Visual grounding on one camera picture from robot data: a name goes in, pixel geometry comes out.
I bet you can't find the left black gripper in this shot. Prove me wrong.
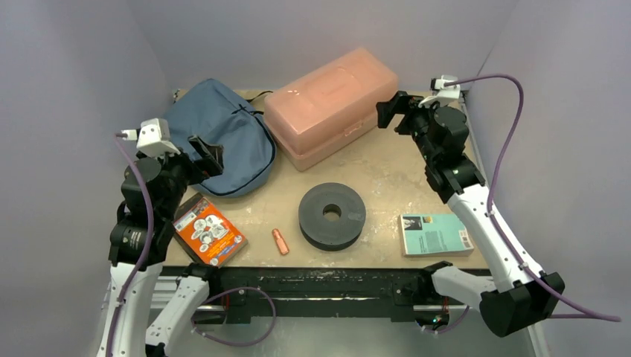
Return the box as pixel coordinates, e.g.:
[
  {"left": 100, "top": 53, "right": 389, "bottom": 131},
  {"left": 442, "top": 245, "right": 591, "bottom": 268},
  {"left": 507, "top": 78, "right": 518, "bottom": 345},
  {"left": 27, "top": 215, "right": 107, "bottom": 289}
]
[{"left": 150, "top": 133, "right": 223, "bottom": 216}]

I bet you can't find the blue student backpack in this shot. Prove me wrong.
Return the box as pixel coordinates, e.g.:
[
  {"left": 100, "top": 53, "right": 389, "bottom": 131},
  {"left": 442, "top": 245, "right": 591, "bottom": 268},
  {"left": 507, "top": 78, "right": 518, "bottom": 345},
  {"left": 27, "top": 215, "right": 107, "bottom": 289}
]
[{"left": 162, "top": 79, "right": 277, "bottom": 198}]

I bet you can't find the orange illustrated book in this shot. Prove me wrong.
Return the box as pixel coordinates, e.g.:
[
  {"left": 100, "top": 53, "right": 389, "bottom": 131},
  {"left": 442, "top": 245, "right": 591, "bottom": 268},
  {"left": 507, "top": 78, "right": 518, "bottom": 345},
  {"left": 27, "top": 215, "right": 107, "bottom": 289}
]
[{"left": 173, "top": 193, "right": 249, "bottom": 268}]

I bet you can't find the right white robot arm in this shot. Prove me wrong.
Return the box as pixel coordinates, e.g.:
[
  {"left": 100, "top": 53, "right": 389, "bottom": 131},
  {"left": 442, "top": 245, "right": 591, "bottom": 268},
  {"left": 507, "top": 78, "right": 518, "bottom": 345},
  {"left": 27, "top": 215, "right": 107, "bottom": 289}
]
[{"left": 376, "top": 91, "right": 565, "bottom": 337}]

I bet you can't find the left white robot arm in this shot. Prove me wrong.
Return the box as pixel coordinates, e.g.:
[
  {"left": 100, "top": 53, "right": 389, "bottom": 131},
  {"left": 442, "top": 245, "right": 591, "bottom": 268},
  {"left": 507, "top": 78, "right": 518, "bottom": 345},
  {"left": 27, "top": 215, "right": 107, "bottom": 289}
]
[{"left": 97, "top": 135, "right": 224, "bottom": 356}]

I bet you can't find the pink plastic storage box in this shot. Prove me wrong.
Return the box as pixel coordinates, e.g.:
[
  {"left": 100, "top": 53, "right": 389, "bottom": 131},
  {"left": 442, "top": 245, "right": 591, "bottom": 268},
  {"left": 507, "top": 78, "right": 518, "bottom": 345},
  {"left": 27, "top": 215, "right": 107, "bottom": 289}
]
[{"left": 263, "top": 48, "right": 398, "bottom": 171}]

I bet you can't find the copper coloured marker pen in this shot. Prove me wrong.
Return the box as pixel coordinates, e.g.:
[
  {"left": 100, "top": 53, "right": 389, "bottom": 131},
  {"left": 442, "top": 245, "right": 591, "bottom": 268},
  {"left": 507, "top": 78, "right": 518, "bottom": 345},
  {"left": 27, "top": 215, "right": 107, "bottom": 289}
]
[{"left": 272, "top": 228, "right": 289, "bottom": 256}]

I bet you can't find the teal paperback book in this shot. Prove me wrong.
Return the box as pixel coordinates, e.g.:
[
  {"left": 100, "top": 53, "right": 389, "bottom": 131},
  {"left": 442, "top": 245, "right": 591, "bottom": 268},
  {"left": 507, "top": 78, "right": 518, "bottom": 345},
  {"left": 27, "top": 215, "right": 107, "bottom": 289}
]
[{"left": 399, "top": 213, "right": 475, "bottom": 257}]

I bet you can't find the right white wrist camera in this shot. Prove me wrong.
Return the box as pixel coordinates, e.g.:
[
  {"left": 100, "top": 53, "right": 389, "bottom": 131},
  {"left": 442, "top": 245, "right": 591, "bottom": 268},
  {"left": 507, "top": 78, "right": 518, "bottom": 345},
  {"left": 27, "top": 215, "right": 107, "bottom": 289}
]
[{"left": 418, "top": 75, "right": 461, "bottom": 108}]

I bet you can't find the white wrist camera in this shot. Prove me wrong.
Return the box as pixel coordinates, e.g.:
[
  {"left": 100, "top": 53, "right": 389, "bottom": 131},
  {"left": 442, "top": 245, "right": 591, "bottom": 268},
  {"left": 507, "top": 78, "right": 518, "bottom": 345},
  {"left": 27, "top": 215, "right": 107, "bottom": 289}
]
[
  {"left": 418, "top": 75, "right": 461, "bottom": 108},
  {"left": 136, "top": 118, "right": 181, "bottom": 158}
]

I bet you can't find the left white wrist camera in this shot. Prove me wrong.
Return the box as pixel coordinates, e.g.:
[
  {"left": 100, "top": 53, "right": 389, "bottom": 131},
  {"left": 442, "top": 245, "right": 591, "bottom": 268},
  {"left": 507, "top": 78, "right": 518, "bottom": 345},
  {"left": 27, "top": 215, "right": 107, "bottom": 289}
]
[{"left": 136, "top": 118, "right": 181, "bottom": 158}]

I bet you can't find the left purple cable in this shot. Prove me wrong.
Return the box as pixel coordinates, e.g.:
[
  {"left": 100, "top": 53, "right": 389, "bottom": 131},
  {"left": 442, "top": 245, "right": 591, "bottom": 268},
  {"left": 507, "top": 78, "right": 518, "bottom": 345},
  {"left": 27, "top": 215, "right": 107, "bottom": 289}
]
[{"left": 106, "top": 132, "right": 156, "bottom": 357}]

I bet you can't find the black aluminium base frame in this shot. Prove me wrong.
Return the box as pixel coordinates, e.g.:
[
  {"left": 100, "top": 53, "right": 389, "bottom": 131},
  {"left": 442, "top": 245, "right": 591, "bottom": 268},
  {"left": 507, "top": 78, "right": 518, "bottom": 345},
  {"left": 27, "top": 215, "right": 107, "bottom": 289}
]
[{"left": 150, "top": 264, "right": 464, "bottom": 325}]

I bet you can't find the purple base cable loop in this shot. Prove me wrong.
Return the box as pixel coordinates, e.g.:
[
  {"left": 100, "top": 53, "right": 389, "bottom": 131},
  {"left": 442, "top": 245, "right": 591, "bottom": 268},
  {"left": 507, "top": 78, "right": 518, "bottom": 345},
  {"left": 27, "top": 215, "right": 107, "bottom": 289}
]
[{"left": 190, "top": 286, "right": 277, "bottom": 347}]

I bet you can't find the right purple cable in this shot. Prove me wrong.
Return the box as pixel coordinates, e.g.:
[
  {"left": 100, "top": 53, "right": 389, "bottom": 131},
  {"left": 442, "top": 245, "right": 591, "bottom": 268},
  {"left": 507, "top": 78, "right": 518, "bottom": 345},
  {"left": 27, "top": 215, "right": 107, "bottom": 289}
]
[{"left": 455, "top": 74, "right": 622, "bottom": 324}]

